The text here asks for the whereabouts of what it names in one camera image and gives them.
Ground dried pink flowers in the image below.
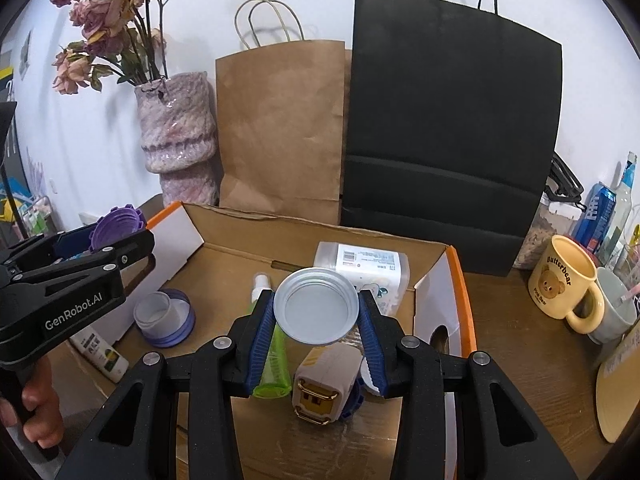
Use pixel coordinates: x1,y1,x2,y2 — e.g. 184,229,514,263
50,0,168,96

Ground white ribbed jar lid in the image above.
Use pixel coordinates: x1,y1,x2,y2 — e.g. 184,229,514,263
359,360,383,396
272,267,360,346

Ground beige cube toy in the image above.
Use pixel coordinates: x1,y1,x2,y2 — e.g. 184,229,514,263
291,344,363,427

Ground green spray bottle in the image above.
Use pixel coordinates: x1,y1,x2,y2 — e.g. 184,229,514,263
248,272,292,399

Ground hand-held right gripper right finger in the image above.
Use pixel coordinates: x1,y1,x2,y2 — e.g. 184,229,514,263
356,289,578,480

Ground pale grey cup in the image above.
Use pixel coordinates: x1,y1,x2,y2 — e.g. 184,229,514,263
587,266,640,345

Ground black paper bag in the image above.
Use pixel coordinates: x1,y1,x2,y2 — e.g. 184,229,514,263
340,0,564,277

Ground lavender jar lid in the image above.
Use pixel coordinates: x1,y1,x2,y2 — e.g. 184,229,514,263
133,289,196,348

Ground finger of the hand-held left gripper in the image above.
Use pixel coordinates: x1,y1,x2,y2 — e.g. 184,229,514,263
7,229,156,293
0,226,97,272

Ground rack of colourful toys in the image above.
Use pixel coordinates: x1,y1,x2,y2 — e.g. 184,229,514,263
0,185,56,241

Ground clear food container black lid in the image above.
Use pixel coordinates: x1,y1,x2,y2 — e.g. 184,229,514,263
512,152,585,271

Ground pink textured vase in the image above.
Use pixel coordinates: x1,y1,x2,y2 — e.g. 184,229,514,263
134,72,221,207

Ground red cardboard box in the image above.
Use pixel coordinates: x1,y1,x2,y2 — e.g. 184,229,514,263
47,200,478,480

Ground person's left hand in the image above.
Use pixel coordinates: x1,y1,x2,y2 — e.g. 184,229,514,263
20,359,65,448

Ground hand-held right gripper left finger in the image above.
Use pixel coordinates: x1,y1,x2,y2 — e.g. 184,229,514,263
55,289,277,480

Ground translucent plastic container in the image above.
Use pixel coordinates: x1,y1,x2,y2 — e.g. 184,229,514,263
313,241,411,316

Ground white spray bottle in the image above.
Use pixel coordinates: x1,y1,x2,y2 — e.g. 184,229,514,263
69,327,130,382

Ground purple notched jar lid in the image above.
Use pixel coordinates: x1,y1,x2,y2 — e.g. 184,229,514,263
89,204,149,254

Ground yellow bear mug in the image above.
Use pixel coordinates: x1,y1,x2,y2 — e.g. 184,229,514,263
527,234,606,335

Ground blue drink can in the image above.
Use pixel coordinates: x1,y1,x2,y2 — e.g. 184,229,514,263
570,182,617,256

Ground brown paper bag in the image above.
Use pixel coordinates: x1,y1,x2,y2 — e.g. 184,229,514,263
215,0,353,224

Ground clear drink bottle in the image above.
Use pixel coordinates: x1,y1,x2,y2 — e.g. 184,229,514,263
597,152,638,268

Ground yellow thermos jug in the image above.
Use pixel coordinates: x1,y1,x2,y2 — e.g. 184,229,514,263
595,330,640,444

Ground blue notched jar lid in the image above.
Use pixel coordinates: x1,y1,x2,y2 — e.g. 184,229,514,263
337,387,366,423

